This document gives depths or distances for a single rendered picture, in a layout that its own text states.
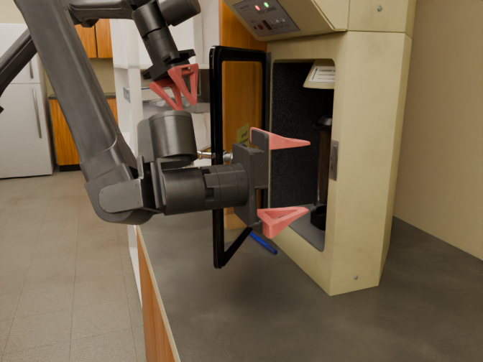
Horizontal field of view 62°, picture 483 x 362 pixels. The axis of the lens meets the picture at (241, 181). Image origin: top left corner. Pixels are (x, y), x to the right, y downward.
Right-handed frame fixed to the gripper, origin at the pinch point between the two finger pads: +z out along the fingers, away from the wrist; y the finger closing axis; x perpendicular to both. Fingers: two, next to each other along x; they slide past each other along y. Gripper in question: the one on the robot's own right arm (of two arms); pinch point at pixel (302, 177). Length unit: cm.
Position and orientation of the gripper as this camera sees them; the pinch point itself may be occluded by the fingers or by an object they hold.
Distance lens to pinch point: 57.3
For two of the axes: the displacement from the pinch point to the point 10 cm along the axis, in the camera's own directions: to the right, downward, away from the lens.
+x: -3.4, -2.4, 9.1
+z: 9.4, -1.0, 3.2
